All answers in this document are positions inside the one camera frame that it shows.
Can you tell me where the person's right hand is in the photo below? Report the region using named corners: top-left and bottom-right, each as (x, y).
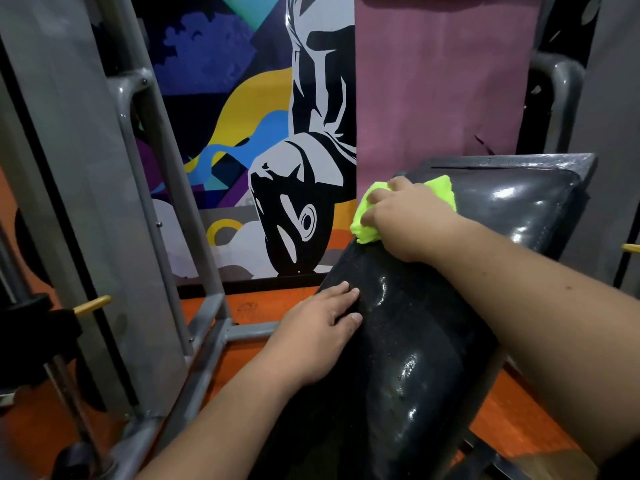
top-left (360, 176), bottom-right (469, 265)

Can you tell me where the person's right forearm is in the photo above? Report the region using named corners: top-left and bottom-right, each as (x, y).
top-left (430, 215), bottom-right (640, 468)

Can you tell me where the person's left hand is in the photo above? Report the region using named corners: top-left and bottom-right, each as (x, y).
top-left (259, 281), bottom-right (364, 391)

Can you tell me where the black padded bench seat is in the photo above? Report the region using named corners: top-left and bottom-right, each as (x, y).
top-left (249, 153), bottom-right (599, 480)

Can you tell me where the grey metal machine frame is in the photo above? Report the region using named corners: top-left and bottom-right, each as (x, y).
top-left (517, 0), bottom-right (640, 298)
top-left (0, 0), bottom-right (281, 480)

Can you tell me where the pink wall panel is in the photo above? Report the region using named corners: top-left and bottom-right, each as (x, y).
top-left (354, 0), bottom-right (543, 188)

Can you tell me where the neon green cleaning cloth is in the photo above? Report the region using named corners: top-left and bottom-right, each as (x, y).
top-left (349, 175), bottom-right (457, 245)

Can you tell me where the black weight block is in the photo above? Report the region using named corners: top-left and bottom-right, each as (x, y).
top-left (0, 294), bottom-right (84, 391)

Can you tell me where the person's left forearm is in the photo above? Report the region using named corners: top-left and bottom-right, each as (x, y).
top-left (134, 352), bottom-right (301, 480)

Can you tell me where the black bench support leg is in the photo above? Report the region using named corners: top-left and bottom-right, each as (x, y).
top-left (442, 429), bottom-right (533, 480)

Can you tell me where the colourful mural banner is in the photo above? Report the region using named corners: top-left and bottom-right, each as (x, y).
top-left (131, 0), bottom-right (358, 288)

